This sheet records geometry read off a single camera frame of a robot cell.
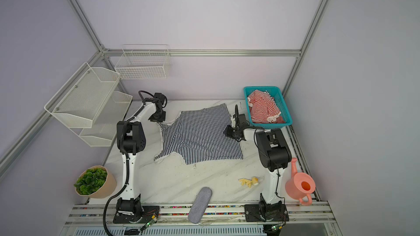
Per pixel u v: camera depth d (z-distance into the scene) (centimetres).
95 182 73
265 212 66
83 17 78
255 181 82
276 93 114
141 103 77
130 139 64
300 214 75
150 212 73
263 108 108
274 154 53
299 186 72
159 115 94
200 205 73
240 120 82
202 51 93
